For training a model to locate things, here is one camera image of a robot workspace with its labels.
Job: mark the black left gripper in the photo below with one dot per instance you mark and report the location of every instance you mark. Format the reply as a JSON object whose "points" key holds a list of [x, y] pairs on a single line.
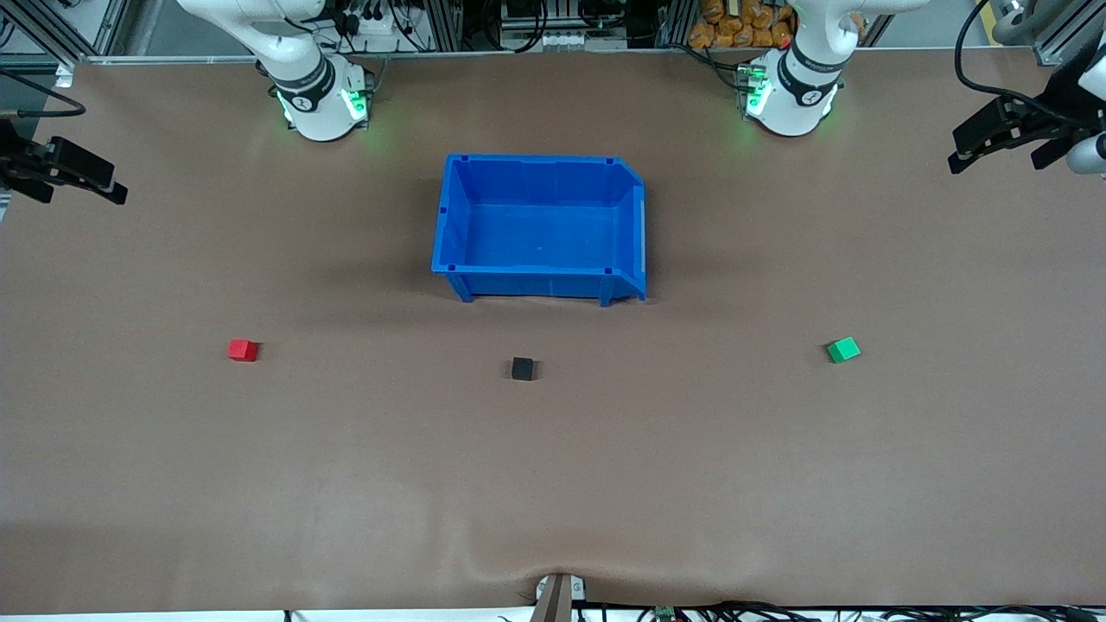
{"points": [[1059, 111]]}

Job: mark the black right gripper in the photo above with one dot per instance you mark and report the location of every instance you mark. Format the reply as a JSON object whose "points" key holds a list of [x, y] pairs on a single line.
{"points": [[10, 162]]}

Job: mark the red cube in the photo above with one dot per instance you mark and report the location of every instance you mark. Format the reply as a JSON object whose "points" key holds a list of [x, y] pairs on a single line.
{"points": [[242, 350]]}

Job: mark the green cube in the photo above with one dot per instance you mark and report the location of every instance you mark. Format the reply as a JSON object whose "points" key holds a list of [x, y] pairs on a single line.
{"points": [[842, 350]]}

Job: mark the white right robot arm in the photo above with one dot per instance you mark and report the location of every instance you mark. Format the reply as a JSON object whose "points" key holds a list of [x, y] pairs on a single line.
{"points": [[315, 108]]}

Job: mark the black cube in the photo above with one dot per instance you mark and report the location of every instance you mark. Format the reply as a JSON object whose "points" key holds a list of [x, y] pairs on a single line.
{"points": [[522, 369]]}

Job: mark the orange mesh bags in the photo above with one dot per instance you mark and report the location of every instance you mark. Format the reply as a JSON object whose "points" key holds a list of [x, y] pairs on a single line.
{"points": [[743, 24]]}

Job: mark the white power strip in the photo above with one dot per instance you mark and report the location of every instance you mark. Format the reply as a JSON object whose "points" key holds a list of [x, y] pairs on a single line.
{"points": [[373, 34]]}

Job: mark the blue plastic storage bin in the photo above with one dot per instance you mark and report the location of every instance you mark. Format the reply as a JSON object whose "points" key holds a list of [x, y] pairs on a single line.
{"points": [[536, 233]]}

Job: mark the small green circuit board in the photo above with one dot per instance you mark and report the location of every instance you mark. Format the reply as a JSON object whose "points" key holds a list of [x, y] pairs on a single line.
{"points": [[664, 613]]}

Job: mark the brown table clamp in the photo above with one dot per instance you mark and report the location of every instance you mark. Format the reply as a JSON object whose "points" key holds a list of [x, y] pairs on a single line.
{"points": [[557, 598]]}

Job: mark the aluminium frame profile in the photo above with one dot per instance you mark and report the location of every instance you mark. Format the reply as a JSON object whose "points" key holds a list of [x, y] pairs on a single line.
{"points": [[1067, 34], [60, 30]]}

